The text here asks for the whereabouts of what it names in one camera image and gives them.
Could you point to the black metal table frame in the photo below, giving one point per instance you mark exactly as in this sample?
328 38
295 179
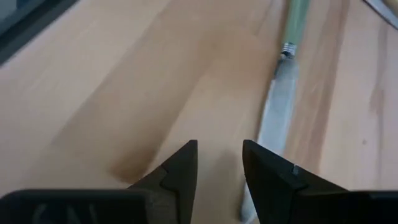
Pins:
28 25

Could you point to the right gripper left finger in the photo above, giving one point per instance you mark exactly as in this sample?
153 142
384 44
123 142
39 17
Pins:
183 174

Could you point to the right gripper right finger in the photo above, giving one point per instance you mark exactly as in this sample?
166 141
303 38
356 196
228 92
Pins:
273 180

